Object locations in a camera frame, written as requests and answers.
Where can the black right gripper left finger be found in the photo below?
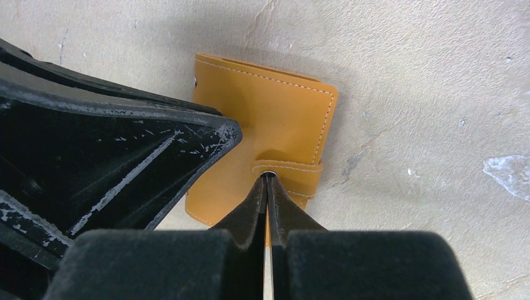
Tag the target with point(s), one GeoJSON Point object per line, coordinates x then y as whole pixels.
{"type": "Point", "coordinates": [223, 262]}

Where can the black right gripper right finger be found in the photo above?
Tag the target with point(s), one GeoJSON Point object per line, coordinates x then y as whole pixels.
{"type": "Point", "coordinates": [310, 262]}

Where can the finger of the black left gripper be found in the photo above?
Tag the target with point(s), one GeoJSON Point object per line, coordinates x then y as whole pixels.
{"type": "Point", "coordinates": [74, 160]}
{"type": "Point", "coordinates": [22, 60]}

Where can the yellow leather card holder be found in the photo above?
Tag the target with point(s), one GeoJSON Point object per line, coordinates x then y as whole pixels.
{"type": "Point", "coordinates": [284, 119]}

